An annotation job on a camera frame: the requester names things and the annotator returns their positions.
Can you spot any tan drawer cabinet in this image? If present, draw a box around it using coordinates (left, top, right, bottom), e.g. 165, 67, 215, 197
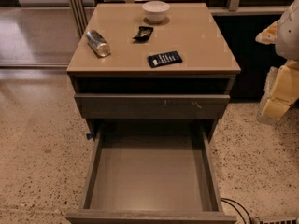
67, 3, 240, 135

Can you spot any silver metal can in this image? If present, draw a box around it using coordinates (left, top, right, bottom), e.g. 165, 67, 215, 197
86, 30, 110, 58

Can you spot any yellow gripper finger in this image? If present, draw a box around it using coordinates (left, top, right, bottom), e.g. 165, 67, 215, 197
270, 60, 299, 105
260, 97, 290, 120

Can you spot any white ceramic bowl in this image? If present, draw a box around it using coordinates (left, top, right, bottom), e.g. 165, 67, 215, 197
142, 1, 170, 23

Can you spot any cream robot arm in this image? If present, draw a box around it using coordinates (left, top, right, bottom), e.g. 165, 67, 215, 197
255, 0, 299, 124

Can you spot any closed top drawer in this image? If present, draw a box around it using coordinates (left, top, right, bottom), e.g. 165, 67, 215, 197
75, 93, 230, 119

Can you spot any metal window frame post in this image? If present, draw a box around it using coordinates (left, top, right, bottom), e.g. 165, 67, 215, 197
68, 0, 88, 37

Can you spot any floor vent grille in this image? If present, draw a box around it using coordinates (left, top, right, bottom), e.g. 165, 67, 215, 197
252, 216, 299, 224

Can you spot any black snack packet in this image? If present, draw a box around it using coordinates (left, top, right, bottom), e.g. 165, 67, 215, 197
134, 26, 153, 41

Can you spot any black floor cable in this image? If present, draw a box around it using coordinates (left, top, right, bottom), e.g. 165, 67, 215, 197
221, 197, 253, 224

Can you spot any open middle drawer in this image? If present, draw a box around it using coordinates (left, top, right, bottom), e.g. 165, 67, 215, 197
66, 121, 236, 224

